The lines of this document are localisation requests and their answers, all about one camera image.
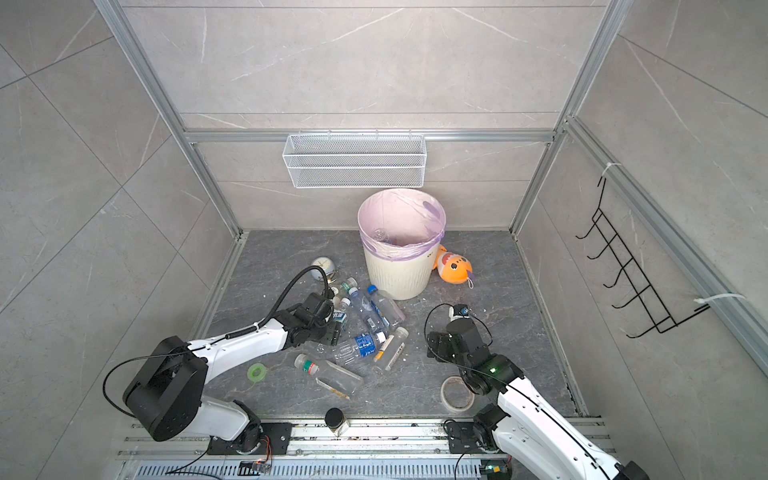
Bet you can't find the clear bottle blue cap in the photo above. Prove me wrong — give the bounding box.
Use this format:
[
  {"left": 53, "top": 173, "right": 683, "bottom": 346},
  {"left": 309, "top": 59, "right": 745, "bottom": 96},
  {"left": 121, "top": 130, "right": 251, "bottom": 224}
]
[
  {"left": 367, "top": 285, "right": 406, "bottom": 328},
  {"left": 348, "top": 287, "right": 389, "bottom": 337}
]

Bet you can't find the white wire mesh basket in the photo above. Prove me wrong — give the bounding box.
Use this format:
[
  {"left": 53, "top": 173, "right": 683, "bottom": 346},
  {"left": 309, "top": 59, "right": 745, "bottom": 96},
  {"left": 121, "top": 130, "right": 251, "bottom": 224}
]
[{"left": 282, "top": 133, "right": 428, "bottom": 189}]

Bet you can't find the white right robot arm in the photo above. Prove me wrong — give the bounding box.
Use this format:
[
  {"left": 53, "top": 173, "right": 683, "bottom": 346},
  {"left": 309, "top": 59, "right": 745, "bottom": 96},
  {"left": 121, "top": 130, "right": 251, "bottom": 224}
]
[{"left": 425, "top": 317, "right": 649, "bottom": 479}]

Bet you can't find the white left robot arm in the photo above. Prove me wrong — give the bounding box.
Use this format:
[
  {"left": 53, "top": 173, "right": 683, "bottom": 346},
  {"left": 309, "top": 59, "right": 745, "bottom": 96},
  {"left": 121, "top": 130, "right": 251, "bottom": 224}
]
[{"left": 123, "top": 292, "right": 334, "bottom": 454}]

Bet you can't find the pink bin liner bag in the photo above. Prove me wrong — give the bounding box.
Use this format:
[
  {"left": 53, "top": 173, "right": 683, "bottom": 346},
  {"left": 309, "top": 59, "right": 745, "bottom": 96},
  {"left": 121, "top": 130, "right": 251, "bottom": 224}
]
[{"left": 357, "top": 188, "right": 447, "bottom": 261}]

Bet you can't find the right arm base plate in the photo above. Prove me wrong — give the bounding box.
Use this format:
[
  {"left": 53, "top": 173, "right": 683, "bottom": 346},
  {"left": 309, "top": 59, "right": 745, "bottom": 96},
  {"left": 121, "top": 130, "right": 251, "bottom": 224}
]
[{"left": 442, "top": 419, "right": 498, "bottom": 454}]

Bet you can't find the black lidded small jar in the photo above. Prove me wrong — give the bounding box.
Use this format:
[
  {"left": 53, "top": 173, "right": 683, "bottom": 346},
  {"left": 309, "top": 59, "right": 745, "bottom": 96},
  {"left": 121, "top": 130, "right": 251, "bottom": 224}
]
[{"left": 324, "top": 407, "right": 350, "bottom": 437}]

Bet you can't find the cream plastic waste bin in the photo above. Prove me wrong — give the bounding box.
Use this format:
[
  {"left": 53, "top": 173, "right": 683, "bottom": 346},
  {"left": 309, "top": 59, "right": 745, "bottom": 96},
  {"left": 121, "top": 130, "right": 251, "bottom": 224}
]
[{"left": 363, "top": 241, "right": 440, "bottom": 300}]

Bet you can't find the blue label bottle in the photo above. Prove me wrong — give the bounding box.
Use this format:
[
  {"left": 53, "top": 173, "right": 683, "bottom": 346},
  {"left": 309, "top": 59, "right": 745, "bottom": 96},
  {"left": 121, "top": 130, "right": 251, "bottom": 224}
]
[{"left": 332, "top": 332, "right": 386, "bottom": 366}]

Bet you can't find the green tape roll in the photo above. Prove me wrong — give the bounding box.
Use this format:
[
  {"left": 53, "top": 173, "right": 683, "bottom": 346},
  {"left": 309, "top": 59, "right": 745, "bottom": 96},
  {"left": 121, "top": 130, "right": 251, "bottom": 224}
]
[{"left": 247, "top": 363, "right": 268, "bottom": 383}]

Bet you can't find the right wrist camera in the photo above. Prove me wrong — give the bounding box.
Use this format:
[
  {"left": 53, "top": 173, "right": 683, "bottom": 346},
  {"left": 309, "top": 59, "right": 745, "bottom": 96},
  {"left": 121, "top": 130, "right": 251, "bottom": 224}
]
[{"left": 449, "top": 304, "right": 472, "bottom": 321}]

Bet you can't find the black wire hook rack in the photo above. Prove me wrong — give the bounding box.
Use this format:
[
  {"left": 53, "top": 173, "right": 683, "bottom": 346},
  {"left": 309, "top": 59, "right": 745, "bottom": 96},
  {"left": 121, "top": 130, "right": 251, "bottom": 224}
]
[{"left": 575, "top": 177, "right": 711, "bottom": 339}]

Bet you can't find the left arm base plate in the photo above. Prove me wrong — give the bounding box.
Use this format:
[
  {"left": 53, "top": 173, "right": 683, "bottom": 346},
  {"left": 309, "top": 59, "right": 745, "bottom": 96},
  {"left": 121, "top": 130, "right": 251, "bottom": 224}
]
[{"left": 207, "top": 422, "right": 293, "bottom": 456}]

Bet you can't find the clear bottle blue cap right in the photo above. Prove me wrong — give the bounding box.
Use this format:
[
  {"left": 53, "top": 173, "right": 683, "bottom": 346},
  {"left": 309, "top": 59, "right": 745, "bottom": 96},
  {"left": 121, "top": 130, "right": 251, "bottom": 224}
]
[{"left": 367, "top": 285, "right": 406, "bottom": 328}]

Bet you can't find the orange fish plush toy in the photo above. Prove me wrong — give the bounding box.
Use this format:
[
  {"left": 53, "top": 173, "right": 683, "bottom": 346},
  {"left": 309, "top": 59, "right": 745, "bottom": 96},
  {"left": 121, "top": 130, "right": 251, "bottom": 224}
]
[{"left": 433, "top": 245, "right": 474, "bottom": 289}]

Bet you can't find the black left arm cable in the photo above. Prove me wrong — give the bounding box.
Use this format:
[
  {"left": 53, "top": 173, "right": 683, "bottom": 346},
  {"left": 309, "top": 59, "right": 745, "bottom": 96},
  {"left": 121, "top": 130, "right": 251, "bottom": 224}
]
[{"left": 257, "top": 265, "right": 332, "bottom": 328}]

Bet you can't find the orange white label bottle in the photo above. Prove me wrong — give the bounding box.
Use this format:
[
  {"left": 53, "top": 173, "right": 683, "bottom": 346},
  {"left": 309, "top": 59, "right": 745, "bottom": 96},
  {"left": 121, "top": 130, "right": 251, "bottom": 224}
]
[{"left": 374, "top": 327, "right": 409, "bottom": 372}]

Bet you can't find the beige tape roll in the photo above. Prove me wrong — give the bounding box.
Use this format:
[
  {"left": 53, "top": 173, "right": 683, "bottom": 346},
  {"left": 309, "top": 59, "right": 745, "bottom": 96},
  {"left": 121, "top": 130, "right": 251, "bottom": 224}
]
[{"left": 440, "top": 376, "right": 475, "bottom": 414}]

